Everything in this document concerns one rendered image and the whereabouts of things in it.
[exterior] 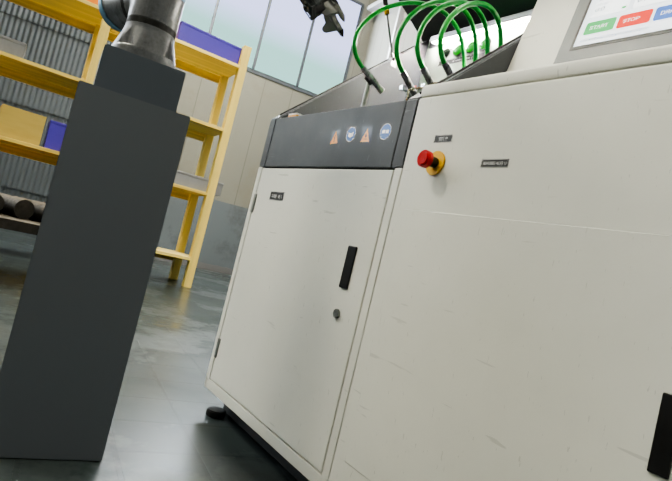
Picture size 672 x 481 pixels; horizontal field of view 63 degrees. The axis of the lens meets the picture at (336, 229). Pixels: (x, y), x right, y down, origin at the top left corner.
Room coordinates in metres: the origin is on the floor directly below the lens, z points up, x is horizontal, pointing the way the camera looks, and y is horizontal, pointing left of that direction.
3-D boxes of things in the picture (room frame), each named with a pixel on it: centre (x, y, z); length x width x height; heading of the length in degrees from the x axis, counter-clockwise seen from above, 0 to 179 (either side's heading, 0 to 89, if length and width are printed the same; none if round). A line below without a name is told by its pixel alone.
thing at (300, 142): (1.49, 0.07, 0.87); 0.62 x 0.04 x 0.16; 35
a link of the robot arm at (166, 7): (1.30, 0.55, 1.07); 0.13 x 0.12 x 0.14; 50
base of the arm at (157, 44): (1.29, 0.55, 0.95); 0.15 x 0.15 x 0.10
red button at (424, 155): (1.09, -0.15, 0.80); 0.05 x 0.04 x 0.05; 35
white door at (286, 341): (1.48, 0.09, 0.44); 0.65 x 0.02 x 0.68; 35
